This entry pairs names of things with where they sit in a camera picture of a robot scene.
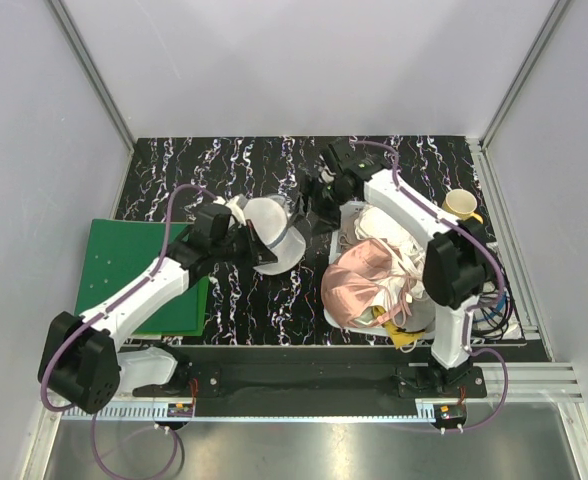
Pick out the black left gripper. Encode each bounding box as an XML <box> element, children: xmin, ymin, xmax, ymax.
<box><xmin>212</xmin><ymin>219</ymin><xmax>278</xmax><ymax>270</ymax></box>

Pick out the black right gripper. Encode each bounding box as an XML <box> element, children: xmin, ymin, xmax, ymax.
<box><xmin>287</xmin><ymin>175</ymin><xmax>355</xmax><ymax>238</ymax></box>

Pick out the white mesh laundry bag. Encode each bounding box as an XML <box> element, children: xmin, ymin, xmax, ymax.
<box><xmin>243</xmin><ymin>195</ymin><xmax>306</xmax><ymax>276</ymax></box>

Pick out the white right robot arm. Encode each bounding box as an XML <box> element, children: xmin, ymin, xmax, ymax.
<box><xmin>297</xmin><ymin>139</ymin><xmax>505</xmax><ymax>397</ymax></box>

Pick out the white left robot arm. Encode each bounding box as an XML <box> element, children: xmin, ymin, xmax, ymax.
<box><xmin>38</xmin><ymin>196</ymin><xmax>289</xmax><ymax>414</ymax></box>

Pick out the white laundry basket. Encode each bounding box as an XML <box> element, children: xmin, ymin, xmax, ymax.
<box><xmin>321</xmin><ymin>204</ymin><xmax>436</xmax><ymax>348</ymax></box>

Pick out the pink satin bra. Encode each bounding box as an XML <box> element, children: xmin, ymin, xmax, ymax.
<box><xmin>321</xmin><ymin>238</ymin><xmax>425</xmax><ymax>329</ymax></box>

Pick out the white bra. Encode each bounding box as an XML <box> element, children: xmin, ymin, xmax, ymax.
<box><xmin>340</xmin><ymin>204</ymin><xmax>427</xmax><ymax>301</ymax></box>

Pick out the black marbled table mat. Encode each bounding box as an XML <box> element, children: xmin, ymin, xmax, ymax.
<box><xmin>114</xmin><ymin>135</ymin><xmax>489</xmax><ymax>346</ymax></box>

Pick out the green binder folder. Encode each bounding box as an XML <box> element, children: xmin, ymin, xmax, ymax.
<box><xmin>74</xmin><ymin>219</ymin><xmax>210</xmax><ymax>339</ymax></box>

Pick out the yellow mug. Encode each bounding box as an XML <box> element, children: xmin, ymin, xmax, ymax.
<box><xmin>442</xmin><ymin>189</ymin><xmax>484</xmax><ymax>224</ymax></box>

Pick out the grey cloth item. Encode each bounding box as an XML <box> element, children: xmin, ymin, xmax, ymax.
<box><xmin>404</xmin><ymin>294</ymin><xmax>437</xmax><ymax>333</ymax></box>

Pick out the yellow cloth item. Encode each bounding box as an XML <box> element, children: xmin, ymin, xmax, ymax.
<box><xmin>372</xmin><ymin>306</ymin><xmax>424</xmax><ymax>353</ymax></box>

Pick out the bundle of black cables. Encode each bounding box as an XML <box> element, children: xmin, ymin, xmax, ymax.
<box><xmin>468</xmin><ymin>279</ymin><xmax>515</xmax><ymax>341</ymax></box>

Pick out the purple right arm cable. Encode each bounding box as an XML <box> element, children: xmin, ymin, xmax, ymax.
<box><xmin>351</xmin><ymin>139</ymin><xmax>510</xmax><ymax>434</ymax></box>

